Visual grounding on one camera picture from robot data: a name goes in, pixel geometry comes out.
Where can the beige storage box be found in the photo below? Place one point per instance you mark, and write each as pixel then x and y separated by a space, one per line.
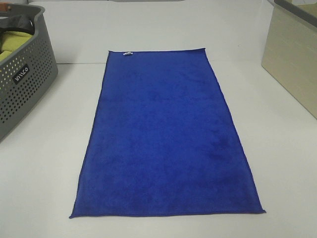
pixel 290 53

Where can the blue microfibre towel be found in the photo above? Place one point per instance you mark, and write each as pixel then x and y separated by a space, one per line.
pixel 163 142

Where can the yellow-green towel in basket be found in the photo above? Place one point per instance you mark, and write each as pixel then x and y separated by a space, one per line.
pixel 10 41

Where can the dark grey cloth in basket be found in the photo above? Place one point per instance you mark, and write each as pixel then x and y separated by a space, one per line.
pixel 16 26

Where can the grey perforated laundry basket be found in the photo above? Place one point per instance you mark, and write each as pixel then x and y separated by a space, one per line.
pixel 28 72

